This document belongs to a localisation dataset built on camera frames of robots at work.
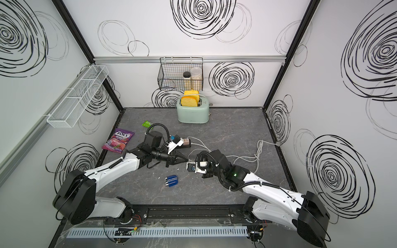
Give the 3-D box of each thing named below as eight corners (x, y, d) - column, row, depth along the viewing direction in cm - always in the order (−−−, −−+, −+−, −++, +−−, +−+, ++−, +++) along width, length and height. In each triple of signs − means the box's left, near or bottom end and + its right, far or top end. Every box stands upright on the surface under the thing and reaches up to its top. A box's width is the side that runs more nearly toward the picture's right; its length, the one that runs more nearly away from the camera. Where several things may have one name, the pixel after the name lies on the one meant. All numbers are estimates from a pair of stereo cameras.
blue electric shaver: (164, 187, 84) (163, 185, 82) (166, 177, 88) (165, 175, 85) (177, 187, 84) (176, 185, 82) (178, 177, 88) (177, 175, 85)
